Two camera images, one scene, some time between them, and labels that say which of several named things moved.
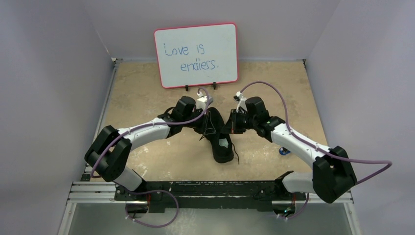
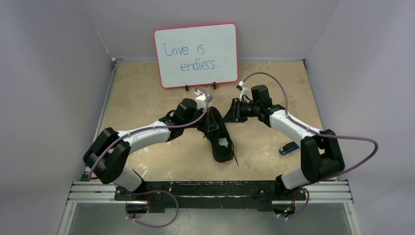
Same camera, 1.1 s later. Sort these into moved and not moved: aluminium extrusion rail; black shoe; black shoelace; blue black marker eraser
Moved: black shoelace
Not moved: blue black marker eraser; aluminium extrusion rail; black shoe
